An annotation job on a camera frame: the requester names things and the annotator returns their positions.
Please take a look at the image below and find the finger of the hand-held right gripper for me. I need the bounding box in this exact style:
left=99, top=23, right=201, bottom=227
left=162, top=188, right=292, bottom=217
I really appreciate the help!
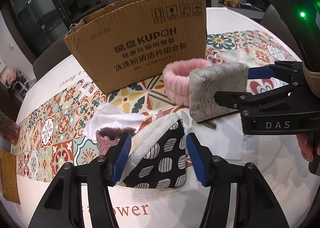
left=248, top=61, right=304, bottom=86
left=214, top=80, right=304, bottom=116

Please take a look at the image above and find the white shoe rack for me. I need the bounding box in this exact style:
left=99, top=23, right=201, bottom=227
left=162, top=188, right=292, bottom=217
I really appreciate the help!
left=6, top=68, right=29, bottom=96

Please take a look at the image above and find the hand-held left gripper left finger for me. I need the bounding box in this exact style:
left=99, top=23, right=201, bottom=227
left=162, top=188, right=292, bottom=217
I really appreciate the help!
left=27, top=133, right=133, bottom=228

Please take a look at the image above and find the grey chair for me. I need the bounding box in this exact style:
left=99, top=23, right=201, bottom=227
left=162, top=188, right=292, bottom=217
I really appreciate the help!
left=32, top=40, right=75, bottom=81
left=260, top=5, right=285, bottom=29

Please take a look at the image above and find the colourful patterned table runner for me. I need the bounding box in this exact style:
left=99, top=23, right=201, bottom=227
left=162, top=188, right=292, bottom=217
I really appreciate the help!
left=16, top=29, right=298, bottom=183

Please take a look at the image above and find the mauve towel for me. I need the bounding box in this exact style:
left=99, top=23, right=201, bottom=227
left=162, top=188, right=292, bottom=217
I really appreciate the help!
left=96, top=128, right=135, bottom=155

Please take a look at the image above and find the pink fluffy headband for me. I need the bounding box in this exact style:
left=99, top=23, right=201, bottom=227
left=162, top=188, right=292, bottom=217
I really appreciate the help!
left=162, top=60, right=213, bottom=105

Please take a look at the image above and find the dark framed glass sliding door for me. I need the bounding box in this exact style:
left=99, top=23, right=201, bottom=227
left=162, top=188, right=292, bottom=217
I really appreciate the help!
left=10, top=0, right=130, bottom=58

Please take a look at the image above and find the person's right hand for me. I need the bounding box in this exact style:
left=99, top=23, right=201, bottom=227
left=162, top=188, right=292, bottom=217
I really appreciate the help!
left=296, top=134, right=316, bottom=163

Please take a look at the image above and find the yellow-brown cork mat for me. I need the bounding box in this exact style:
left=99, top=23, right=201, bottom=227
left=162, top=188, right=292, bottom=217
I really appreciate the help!
left=0, top=149, right=21, bottom=205

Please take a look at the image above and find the white television stand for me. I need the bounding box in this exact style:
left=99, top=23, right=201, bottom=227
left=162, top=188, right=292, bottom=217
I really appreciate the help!
left=217, top=0, right=265, bottom=19

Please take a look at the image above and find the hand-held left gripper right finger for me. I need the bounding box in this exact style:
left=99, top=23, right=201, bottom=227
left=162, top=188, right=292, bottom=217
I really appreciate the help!
left=186, top=133, right=293, bottom=228

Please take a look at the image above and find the white paper napkin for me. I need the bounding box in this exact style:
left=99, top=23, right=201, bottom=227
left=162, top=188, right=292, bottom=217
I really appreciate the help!
left=195, top=111, right=245, bottom=160

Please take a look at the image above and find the brown cardboard box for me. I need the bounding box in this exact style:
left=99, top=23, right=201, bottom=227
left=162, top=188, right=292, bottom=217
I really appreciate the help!
left=64, top=0, right=207, bottom=94

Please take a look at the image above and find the white cloth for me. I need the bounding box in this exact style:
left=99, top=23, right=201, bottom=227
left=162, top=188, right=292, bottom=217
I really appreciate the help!
left=84, top=103, right=143, bottom=143

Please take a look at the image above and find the grey floral fabric pouch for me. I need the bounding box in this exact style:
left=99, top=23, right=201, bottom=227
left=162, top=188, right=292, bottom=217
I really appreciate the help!
left=189, top=62, right=249, bottom=123

